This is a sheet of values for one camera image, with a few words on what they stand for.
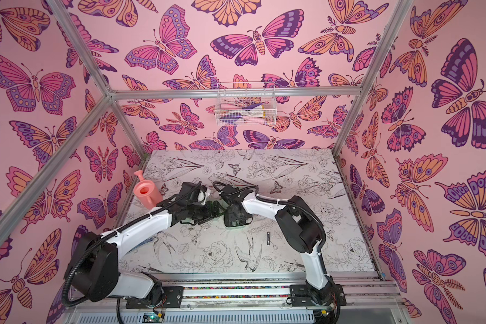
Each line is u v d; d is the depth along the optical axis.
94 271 0.42
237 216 0.83
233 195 0.74
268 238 0.88
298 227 0.51
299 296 0.73
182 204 0.67
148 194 0.90
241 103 0.98
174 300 0.73
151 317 0.72
